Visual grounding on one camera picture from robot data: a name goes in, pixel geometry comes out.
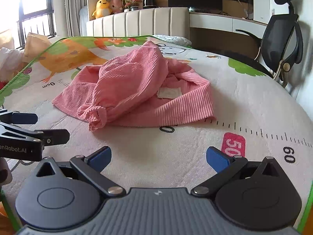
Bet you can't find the white box appliance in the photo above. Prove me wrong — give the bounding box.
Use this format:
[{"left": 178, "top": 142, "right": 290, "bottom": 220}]
[{"left": 247, "top": 0, "right": 271, "bottom": 24}]

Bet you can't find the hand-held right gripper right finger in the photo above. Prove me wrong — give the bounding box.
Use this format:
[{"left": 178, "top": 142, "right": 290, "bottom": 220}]
[{"left": 191, "top": 146, "right": 280, "bottom": 197}]

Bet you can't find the yellow duck plush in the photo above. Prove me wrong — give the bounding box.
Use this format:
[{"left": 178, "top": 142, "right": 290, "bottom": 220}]
[{"left": 92, "top": 0, "right": 112, "bottom": 19}]

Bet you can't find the yellow fabric bag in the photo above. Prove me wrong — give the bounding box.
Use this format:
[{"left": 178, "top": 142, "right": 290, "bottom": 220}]
[{"left": 0, "top": 29, "right": 14, "bottom": 49}]

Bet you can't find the black window railing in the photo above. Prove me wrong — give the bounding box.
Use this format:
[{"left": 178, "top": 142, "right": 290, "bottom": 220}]
[{"left": 17, "top": 0, "right": 57, "bottom": 49}]

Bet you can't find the white cloth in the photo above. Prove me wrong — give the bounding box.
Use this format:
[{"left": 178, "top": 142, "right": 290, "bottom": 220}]
[{"left": 0, "top": 46, "right": 28, "bottom": 84}]

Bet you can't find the black office chair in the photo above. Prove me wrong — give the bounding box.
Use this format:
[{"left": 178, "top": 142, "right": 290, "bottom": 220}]
[{"left": 236, "top": 0, "right": 304, "bottom": 89}]

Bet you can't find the cream padded headboard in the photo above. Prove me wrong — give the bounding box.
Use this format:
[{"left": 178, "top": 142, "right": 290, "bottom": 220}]
[{"left": 86, "top": 7, "right": 190, "bottom": 38}]

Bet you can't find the grey cushion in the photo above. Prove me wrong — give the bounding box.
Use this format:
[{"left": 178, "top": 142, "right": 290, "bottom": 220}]
[{"left": 79, "top": 6, "right": 88, "bottom": 37}]

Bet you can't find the pink plush toy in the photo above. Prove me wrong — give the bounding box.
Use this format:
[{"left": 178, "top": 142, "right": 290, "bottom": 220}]
[{"left": 109, "top": 0, "right": 124, "bottom": 14}]

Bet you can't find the brown paper bag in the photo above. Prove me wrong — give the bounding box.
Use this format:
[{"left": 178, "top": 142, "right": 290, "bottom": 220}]
[{"left": 23, "top": 32, "right": 56, "bottom": 62}]

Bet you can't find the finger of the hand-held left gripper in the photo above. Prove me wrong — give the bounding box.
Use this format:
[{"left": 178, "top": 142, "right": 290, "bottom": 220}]
[
  {"left": 0, "top": 124, "right": 70, "bottom": 145},
  {"left": 0, "top": 110, "right": 38, "bottom": 125}
]

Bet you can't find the cartoon printed mat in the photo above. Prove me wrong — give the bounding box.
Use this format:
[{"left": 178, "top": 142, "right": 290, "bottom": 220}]
[{"left": 0, "top": 35, "right": 313, "bottom": 229}]

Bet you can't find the white desk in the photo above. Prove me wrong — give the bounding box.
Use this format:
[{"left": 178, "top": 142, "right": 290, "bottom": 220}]
[{"left": 188, "top": 12, "right": 269, "bottom": 59}]

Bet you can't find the white quilted bedding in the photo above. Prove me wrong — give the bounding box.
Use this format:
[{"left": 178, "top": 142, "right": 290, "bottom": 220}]
[{"left": 153, "top": 34, "right": 192, "bottom": 46}]

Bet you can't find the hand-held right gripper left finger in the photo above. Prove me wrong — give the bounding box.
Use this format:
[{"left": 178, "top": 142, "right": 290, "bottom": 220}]
[{"left": 36, "top": 146, "right": 126, "bottom": 199}]

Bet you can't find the pink ribbed cardigan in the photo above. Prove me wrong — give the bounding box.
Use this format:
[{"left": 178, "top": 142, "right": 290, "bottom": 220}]
[{"left": 52, "top": 41, "right": 217, "bottom": 131}]

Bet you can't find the light curtain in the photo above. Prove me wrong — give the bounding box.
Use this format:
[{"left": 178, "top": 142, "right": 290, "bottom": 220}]
[{"left": 62, "top": 0, "right": 88, "bottom": 37}]

